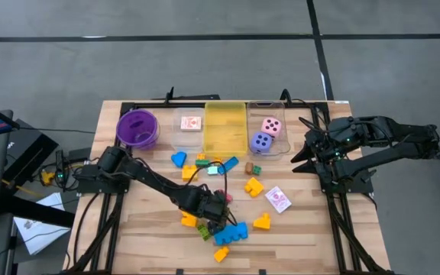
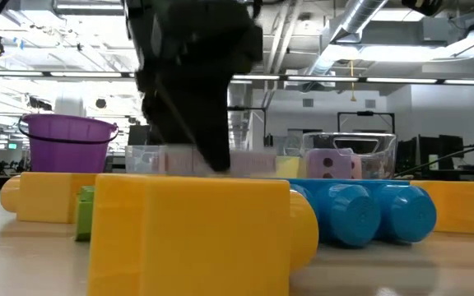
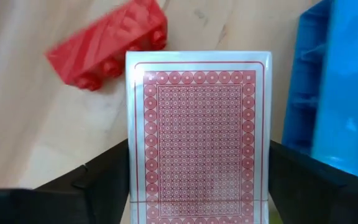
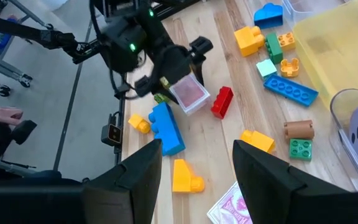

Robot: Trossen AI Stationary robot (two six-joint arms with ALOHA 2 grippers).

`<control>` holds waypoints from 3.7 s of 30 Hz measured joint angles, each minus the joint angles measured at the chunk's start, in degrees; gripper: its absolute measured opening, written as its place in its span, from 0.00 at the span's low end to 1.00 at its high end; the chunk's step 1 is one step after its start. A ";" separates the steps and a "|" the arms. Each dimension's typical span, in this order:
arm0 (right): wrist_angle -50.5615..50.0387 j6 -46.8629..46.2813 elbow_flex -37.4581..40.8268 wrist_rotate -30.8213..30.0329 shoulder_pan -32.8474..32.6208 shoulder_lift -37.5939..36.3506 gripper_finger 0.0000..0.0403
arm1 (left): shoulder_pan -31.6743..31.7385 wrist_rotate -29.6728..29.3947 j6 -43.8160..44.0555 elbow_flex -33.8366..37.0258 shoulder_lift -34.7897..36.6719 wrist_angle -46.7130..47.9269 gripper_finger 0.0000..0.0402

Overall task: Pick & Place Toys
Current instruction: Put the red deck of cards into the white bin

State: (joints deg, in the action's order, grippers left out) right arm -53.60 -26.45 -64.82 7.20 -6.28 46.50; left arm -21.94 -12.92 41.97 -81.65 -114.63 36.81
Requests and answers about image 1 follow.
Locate red toy brick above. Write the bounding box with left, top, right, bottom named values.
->
left=215, top=189, right=234, bottom=205

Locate blue heart toy block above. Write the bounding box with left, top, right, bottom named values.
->
left=170, top=150, right=188, bottom=169

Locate black power adapter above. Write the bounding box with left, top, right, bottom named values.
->
left=66, top=147, right=92, bottom=163

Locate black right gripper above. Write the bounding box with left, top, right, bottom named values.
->
left=290, top=128, right=339, bottom=176

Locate yellow translucent plastic bin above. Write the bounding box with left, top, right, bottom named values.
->
left=203, top=102, right=248, bottom=158

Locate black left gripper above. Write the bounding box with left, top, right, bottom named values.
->
left=195, top=190, right=231, bottom=235

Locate large blue studded block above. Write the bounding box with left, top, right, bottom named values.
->
left=212, top=222, right=250, bottom=246

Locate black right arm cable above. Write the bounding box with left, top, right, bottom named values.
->
left=298, top=115, right=332, bottom=134

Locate yellow cable connector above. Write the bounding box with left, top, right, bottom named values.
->
left=40, top=170, right=56, bottom=186

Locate lime green toy brick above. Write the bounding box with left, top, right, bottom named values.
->
left=196, top=222, right=212, bottom=242

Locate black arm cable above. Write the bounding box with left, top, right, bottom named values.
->
left=298, top=115, right=332, bottom=134
left=187, top=161, right=240, bottom=227

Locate yellow wedge toy block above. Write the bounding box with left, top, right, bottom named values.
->
left=252, top=212, right=272, bottom=231

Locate black computer case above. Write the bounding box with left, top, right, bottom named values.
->
left=5, top=118, right=60, bottom=186

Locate thick black cable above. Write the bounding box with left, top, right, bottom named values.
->
left=73, top=192, right=102, bottom=268

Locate orange print card pack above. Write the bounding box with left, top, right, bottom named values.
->
left=180, top=115, right=203, bottom=132

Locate white paper sheet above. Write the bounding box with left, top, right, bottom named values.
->
left=35, top=192, right=66, bottom=212
left=12, top=216, right=72, bottom=256

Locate purple plastic bucket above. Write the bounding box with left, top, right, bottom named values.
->
left=115, top=108, right=160, bottom=150

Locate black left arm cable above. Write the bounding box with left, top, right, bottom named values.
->
left=187, top=161, right=240, bottom=227

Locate pink foam die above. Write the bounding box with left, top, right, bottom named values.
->
left=260, top=116, right=283, bottom=140

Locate purple foam die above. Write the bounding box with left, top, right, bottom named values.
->
left=250, top=131, right=273, bottom=155

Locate black power strip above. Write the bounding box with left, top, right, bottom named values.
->
left=54, top=149, right=66, bottom=191

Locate purple print card pack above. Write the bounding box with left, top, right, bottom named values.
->
left=264, top=185, right=293, bottom=215

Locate large clear handled bin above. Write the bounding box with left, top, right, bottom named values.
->
left=246, top=99, right=292, bottom=158

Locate small clear plastic bin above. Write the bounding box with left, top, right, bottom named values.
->
left=172, top=108, right=205, bottom=154

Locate yellow cable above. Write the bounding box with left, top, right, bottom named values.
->
left=1, top=178, right=44, bottom=199

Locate blue flat long brick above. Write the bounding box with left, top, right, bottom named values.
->
left=218, top=156, right=240, bottom=176

